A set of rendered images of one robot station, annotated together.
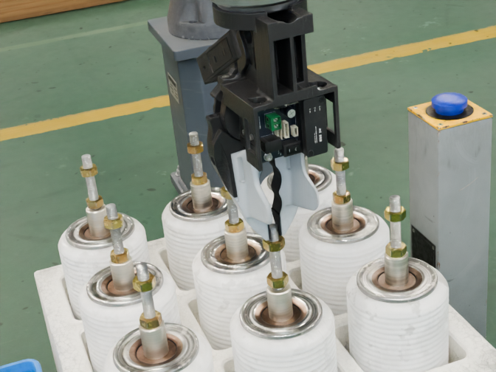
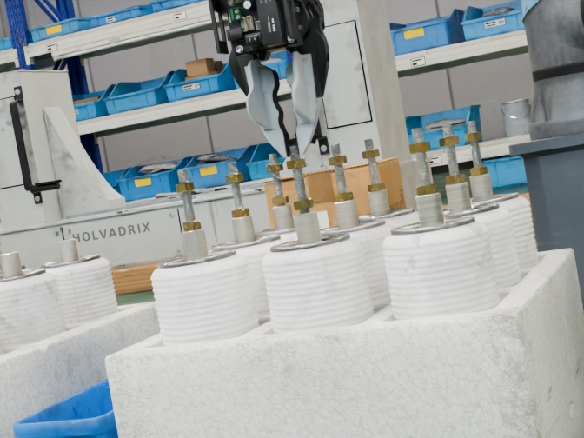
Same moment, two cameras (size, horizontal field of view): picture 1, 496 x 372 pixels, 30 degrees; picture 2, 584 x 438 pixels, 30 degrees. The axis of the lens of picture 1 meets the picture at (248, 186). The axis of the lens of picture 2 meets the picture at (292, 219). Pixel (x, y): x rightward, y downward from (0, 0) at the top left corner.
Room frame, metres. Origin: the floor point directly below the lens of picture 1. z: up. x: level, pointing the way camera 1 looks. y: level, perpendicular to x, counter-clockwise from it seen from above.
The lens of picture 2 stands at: (-0.10, -0.64, 0.33)
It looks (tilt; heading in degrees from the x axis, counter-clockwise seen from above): 3 degrees down; 39
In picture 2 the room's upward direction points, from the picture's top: 10 degrees counter-clockwise
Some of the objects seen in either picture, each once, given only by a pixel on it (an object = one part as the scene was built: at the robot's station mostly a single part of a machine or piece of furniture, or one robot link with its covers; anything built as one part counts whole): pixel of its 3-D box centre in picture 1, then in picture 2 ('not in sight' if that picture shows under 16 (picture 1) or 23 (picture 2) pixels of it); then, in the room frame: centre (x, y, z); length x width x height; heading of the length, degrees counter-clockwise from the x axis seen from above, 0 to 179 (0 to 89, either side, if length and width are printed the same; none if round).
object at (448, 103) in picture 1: (449, 105); not in sight; (0.96, -0.24, 0.32); 0.04 x 0.04 x 0.02
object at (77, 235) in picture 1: (100, 231); (285, 230); (0.88, 0.17, 0.25); 0.08 x 0.08 x 0.01
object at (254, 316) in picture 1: (280, 314); (310, 243); (0.69, -0.02, 0.25); 0.08 x 0.08 x 0.01
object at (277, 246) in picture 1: (274, 243); (296, 163); (0.69, -0.02, 0.33); 0.02 x 0.02 x 0.01; 1
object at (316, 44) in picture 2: not in sight; (301, 52); (0.70, -0.04, 0.43); 0.05 x 0.02 x 0.09; 112
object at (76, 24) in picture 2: not in sight; (76, 30); (4.60, 4.63, 1.38); 0.50 x 0.38 x 0.11; 15
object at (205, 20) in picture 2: not in sight; (140, 36); (4.52, 3.99, 1.21); 1.26 x 0.05 x 0.05; 105
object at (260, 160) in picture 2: not in sight; (290, 155); (4.97, 3.39, 0.36); 0.50 x 0.38 x 0.21; 15
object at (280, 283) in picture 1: (277, 279); (303, 204); (0.69, -0.02, 0.29); 0.02 x 0.02 x 0.01; 1
